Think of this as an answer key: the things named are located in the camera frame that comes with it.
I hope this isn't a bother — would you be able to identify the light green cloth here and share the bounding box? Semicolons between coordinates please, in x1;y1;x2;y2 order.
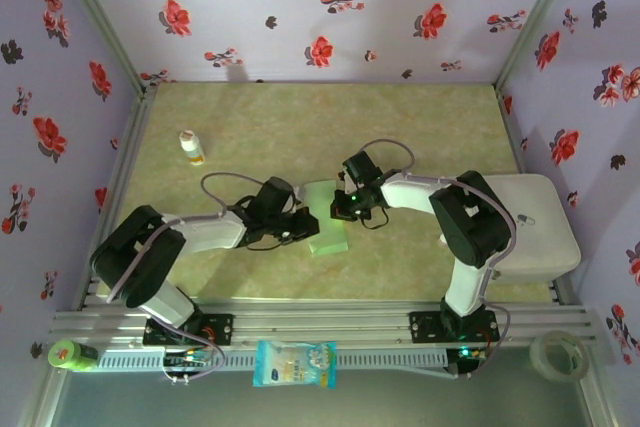
303;178;350;258

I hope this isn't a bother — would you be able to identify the small white plastic bottle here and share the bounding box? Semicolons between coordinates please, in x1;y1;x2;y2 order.
179;130;206;167

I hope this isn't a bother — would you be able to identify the lilac arm cable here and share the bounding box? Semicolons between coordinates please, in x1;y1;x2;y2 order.
104;172;267;384
360;139;518;381

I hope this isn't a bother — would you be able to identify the grey slotted cable duct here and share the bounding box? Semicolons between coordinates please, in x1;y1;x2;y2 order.
97;349;449;373

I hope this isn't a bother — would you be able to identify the clear adhesive tape roll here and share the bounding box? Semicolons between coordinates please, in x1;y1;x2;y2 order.
529;330;590;383

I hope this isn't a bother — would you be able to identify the blue wet wipes pack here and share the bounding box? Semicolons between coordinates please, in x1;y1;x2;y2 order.
252;339;338;390

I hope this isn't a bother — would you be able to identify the aluminium side rail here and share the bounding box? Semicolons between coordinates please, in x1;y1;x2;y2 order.
497;86;576;306
74;85;159;311

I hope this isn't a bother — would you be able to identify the lilac right arm cable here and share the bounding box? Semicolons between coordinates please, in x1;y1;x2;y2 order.
360;139;518;381

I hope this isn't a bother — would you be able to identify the aluminium mounting rail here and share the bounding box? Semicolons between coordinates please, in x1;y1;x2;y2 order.
48;299;601;348

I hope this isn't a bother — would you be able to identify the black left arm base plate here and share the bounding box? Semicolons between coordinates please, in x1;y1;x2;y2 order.
143;314;235;347

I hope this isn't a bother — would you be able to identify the lilac left arm cable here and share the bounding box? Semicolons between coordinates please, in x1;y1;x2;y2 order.
104;172;267;384

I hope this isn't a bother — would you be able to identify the small circuit board with wires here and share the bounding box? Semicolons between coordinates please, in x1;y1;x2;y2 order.
163;349;214;371

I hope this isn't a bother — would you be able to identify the black adapter with green light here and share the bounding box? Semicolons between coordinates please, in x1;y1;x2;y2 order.
446;345;489;378

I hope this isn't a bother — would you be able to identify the white square tray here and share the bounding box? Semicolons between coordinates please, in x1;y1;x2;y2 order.
482;173;582;284

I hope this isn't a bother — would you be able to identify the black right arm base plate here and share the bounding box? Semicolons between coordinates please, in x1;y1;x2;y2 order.
408;310;500;344

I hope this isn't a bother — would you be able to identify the aluminium frame post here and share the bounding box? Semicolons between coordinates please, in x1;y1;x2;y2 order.
493;0;585;91
577;376;621;427
14;369;69;427
47;0;156;94

